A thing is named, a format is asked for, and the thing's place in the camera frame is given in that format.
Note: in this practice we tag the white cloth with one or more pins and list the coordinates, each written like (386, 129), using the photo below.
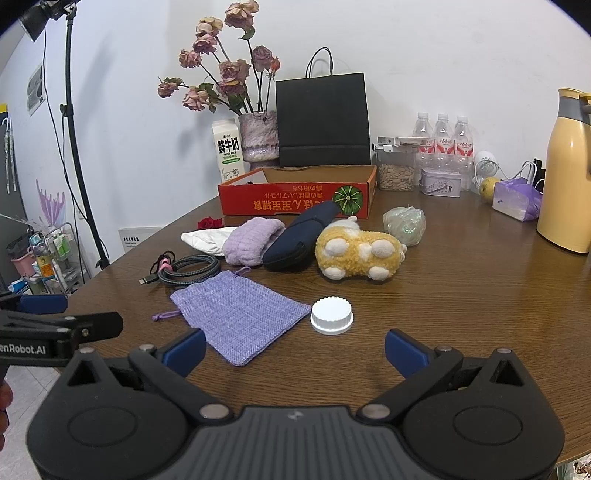
(208, 241)

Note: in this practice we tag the person's left hand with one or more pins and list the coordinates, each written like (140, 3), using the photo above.
(6, 399)

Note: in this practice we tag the yellow green apple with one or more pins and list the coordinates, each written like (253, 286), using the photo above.
(487, 189)

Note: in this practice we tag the purple tissue pack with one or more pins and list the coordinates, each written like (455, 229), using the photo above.
(517, 199)

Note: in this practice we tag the iridescent plastic wrap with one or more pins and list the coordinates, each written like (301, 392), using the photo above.
(407, 224)

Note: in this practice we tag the black light stand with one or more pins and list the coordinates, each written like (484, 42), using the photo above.
(34, 21)

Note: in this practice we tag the dried pink rose bouquet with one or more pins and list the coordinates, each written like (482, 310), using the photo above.
(242, 85)

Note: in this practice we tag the right water bottle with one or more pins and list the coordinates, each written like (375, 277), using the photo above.
(462, 161)

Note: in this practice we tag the small white round device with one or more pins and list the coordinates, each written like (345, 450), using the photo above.
(484, 166)

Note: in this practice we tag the flat white box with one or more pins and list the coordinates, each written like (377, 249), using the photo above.
(404, 142)

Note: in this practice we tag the left water bottle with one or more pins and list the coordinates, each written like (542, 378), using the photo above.
(424, 130)

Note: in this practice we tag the purple knitted drawstring pouch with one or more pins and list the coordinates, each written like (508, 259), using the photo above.
(240, 318)

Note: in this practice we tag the middle water bottle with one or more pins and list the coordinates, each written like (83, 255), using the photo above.
(443, 142)

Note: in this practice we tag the purple fluffy towel roll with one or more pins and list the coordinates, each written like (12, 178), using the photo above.
(248, 243)

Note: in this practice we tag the white green milk carton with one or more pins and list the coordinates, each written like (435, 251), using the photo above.
(228, 149)

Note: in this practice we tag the wire rack with supplies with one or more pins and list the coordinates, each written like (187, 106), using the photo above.
(50, 262)

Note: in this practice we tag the yellow thermos jug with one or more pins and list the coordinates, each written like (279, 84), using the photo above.
(564, 218)

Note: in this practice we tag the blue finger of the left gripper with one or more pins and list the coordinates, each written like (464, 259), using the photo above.
(42, 304)

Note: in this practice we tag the water bottle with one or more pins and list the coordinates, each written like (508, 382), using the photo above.
(443, 142)
(424, 130)
(462, 161)

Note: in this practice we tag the purple textured glass vase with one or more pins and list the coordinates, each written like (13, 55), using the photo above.
(260, 140)

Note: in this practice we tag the black paper shopping bag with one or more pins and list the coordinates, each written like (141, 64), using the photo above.
(323, 121)

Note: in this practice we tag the yellow white plush toy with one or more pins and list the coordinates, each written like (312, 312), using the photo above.
(344, 249)

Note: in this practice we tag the black charger plug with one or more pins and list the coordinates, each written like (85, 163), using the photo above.
(540, 171)

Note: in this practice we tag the white plastic jar lid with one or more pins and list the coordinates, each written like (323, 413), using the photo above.
(332, 316)

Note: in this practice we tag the red orange cardboard box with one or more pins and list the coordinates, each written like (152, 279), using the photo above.
(273, 191)

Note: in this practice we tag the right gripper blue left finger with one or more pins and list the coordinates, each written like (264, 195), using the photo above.
(185, 352)

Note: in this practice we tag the small lavender tin box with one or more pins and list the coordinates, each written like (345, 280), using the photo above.
(440, 183)

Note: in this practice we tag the red artificial rose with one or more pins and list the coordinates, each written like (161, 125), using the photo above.
(209, 223)

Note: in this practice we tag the navy blue zip case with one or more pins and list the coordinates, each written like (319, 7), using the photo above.
(294, 249)

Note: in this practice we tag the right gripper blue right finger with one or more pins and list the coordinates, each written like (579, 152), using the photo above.
(406, 354)

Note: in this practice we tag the clear seed storage container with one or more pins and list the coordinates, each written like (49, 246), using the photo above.
(396, 167)

